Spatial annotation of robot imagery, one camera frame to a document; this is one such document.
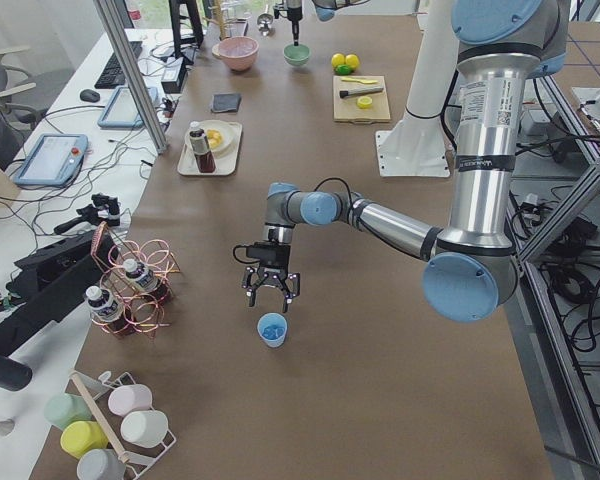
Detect green lime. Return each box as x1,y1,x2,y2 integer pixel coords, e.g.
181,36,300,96
335,64,352,76

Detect grey folded cloth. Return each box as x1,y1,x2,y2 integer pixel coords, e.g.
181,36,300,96
210,93,242,113

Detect steel muddler black tip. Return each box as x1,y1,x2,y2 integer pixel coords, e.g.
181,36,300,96
338,86,384,99

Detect copper wire bottle rack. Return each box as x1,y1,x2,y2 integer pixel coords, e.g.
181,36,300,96
90,222,180,339

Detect pink ribbed ice bowl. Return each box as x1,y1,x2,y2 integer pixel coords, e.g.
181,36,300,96
213,36,259,72

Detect grey cup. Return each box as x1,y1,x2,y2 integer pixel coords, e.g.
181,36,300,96
76,449,126,480

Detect black gimbal handle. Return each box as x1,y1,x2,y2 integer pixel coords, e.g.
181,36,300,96
53,193,121,235

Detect metal ice scoop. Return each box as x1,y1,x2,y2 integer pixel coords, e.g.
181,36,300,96
256,3,274,36

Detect tea bottle in rack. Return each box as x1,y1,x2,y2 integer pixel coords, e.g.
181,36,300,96
123,258,169,305
85,285,134,337

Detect mint green cup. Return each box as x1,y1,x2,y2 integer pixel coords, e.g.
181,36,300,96
44,393,92,430

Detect dark tea bottle on tray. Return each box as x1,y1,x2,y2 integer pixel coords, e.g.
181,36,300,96
189,121,216,174

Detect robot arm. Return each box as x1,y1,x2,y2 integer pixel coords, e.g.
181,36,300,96
273,0,364,46
242,1,569,322

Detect half lemon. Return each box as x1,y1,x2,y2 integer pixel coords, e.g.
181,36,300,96
356,96,373,109

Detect aluminium frame post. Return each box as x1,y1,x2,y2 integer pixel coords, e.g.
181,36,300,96
93,0,168,154

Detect wooden cutting board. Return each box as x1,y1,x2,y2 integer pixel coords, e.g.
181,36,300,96
333,76,391,123

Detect black keyboard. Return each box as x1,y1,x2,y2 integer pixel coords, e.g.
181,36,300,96
94,41,143,89

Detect blue teach pendant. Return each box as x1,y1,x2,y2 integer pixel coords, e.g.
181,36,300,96
97,85,144,129
13,134,89,187

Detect black computer mouse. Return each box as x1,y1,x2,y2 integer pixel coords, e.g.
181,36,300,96
79,89,100,103

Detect white cup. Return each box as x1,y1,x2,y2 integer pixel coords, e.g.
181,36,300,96
120,410,169,448

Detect wooden glass stand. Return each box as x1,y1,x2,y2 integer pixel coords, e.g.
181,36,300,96
203,0,239,40

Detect beige serving tray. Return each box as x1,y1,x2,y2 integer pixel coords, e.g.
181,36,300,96
177,120,242,176

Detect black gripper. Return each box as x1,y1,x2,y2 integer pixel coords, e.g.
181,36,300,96
243,241,300,313
274,0,303,44

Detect white wire cup rack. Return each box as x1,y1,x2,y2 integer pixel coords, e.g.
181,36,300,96
69,370,177,479

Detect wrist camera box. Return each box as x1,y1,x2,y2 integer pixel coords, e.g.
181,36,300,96
232,244,267,265

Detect white plate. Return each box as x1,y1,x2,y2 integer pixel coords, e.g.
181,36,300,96
189,120,236,154

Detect whole yellow lemon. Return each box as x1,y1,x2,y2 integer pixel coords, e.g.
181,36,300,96
331,53,346,70
345,54,360,71

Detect pink cup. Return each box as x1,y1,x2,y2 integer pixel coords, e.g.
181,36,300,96
108,384,153,417

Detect black equipment case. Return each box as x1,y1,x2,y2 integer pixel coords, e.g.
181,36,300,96
0,231,102,356

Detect blue plastic cup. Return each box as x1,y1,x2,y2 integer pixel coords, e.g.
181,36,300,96
257,313,287,348

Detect yellow cup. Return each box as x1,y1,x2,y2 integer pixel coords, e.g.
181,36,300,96
60,420,109,459

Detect clear ice cubes pile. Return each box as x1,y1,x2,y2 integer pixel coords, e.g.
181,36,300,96
219,36,258,58

